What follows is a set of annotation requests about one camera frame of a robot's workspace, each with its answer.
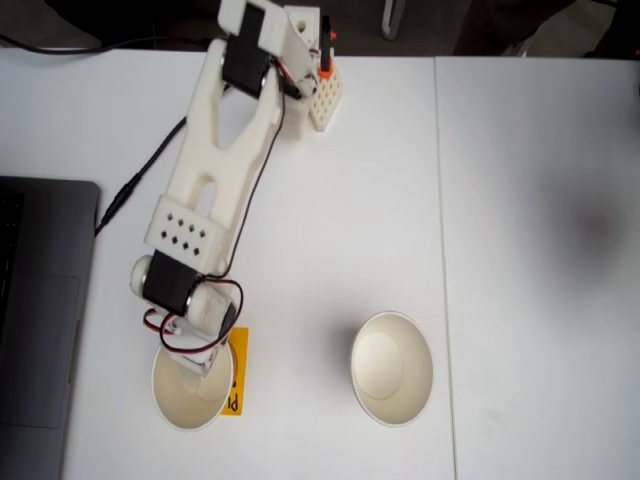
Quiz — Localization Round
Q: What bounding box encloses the brown paper cup with note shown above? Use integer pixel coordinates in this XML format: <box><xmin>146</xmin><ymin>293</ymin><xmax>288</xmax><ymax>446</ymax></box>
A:
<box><xmin>151</xmin><ymin>319</ymin><xmax>236</xmax><ymax>434</ymax></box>

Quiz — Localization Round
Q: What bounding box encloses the yellow sticky note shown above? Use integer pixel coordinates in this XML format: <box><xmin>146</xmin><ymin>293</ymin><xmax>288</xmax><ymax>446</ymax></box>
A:
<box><xmin>219</xmin><ymin>325</ymin><xmax>250</xmax><ymax>417</ymax></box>

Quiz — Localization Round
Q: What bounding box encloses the dark grey laptop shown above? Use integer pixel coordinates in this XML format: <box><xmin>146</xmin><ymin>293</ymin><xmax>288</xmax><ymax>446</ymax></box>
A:
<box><xmin>0</xmin><ymin>175</ymin><xmax>101</xmax><ymax>480</ymax></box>

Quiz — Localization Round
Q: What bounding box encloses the grey chair leg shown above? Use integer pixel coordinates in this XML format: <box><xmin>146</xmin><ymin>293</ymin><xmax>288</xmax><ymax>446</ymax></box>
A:
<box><xmin>379</xmin><ymin>0</ymin><xmax>407</xmax><ymax>42</ymax></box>

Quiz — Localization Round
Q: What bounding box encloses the red white servo cable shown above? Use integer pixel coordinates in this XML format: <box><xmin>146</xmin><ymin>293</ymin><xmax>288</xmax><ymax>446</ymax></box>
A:
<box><xmin>144</xmin><ymin>277</ymin><xmax>246</xmax><ymax>357</ymax></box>

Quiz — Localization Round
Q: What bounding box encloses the black cable with barrel plug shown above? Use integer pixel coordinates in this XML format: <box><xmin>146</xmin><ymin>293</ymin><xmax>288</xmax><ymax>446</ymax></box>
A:
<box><xmin>93</xmin><ymin>117</ymin><xmax>189</xmax><ymax>236</ymax></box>

